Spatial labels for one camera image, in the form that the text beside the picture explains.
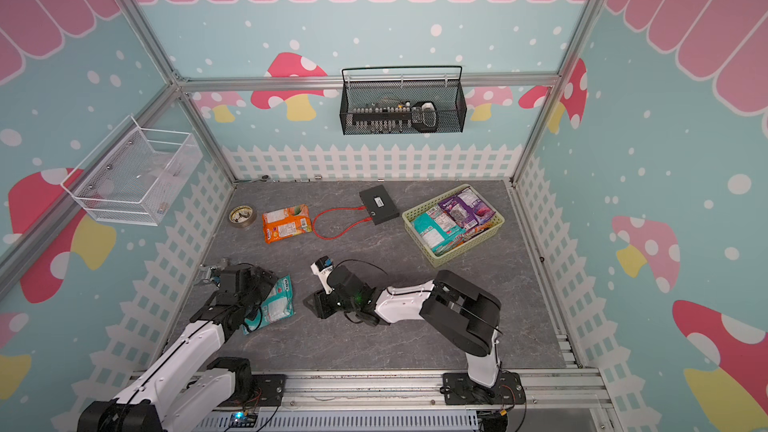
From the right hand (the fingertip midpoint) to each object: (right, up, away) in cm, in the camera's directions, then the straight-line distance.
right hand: (309, 299), depth 82 cm
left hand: (-13, +2, +6) cm, 14 cm away
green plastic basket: (+41, +20, +15) cm, 48 cm away
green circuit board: (-14, -27, -9) cm, 31 cm away
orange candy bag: (-15, +20, +24) cm, 35 cm away
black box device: (+18, +27, +28) cm, 43 cm away
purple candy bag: (+49, +25, +20) cm, 59 cm away
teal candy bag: (-10, -3, +5) cm, 12 cm away
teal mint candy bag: (+36, +16, +13) cm, 42 cm away
